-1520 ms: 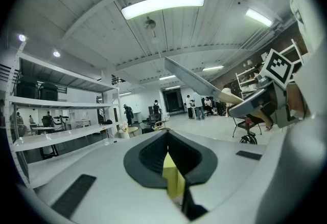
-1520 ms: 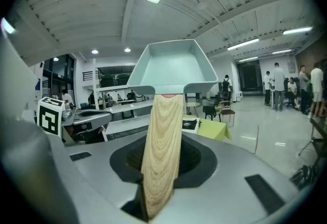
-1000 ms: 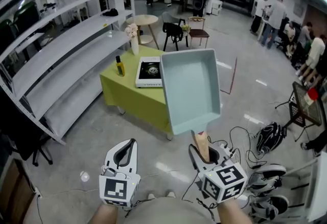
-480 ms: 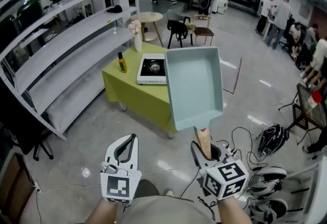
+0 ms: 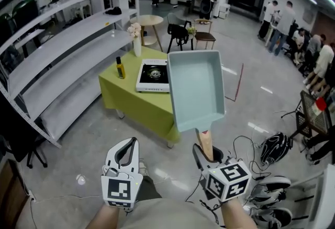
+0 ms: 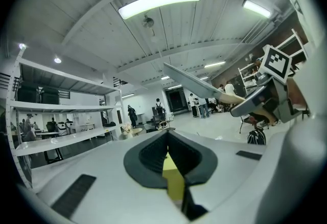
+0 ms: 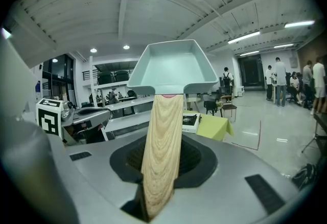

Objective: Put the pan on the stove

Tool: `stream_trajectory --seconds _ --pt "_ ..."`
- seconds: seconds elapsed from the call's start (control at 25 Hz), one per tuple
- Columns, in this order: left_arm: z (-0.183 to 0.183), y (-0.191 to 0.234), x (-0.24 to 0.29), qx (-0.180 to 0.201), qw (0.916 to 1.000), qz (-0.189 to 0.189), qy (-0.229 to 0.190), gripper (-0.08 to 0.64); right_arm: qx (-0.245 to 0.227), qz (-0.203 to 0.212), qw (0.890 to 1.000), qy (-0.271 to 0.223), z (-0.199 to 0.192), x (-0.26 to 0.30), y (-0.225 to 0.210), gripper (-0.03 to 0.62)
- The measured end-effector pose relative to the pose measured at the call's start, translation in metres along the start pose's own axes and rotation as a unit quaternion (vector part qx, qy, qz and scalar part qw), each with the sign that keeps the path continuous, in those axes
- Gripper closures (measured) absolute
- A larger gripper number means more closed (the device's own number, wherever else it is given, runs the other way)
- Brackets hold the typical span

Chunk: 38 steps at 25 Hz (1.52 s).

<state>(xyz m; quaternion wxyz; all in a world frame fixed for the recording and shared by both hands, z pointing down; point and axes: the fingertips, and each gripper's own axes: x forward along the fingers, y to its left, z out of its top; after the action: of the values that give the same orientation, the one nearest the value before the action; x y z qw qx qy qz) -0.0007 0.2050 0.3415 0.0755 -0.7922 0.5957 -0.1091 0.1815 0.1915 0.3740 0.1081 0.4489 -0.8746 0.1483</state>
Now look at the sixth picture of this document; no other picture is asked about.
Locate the office chair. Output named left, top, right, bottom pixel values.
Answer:
left=146, top=115, right=171, bottom=133

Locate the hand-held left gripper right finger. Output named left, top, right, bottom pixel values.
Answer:
left=167, top=128, right=270, bottom=224

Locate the yellow object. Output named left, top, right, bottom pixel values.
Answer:
left=162, top=156, right=185, bottom=202

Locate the ceiling fan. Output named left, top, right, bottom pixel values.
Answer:
left=142, top=14, right=156, bottom=37

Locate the round wooden table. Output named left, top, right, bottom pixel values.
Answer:
left=120, top=127, right=143, bottom=141

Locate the short ceiling light panel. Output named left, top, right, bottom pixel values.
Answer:
left=242, top=0, right=272, bottom=19

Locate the wooden chair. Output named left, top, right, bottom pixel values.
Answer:
left=239, top=115, right=258, bottom=135

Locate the black backpack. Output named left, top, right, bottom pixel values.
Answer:
left=247, top=127, right=267, bottom=146

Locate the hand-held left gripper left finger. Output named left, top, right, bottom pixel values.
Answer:
left=32, top=128, right=185, bottom=224

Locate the black storage box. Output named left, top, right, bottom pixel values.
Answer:
left=17, top=84, right=40, bottom=104
left=40, top=86, right=60, bottom=105

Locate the dark double door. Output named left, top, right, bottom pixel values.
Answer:
left=165, top=88, right=187, bottom=114

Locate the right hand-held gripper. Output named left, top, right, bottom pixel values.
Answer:
left=229, top=44, right=311, bottom=124

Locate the large white metal shelf rack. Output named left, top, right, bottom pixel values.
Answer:
left=5, top=48, right=124, bottom=190

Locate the long ceiling light panel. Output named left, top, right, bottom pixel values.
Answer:
left=117, top=0, right=202, bottom=20

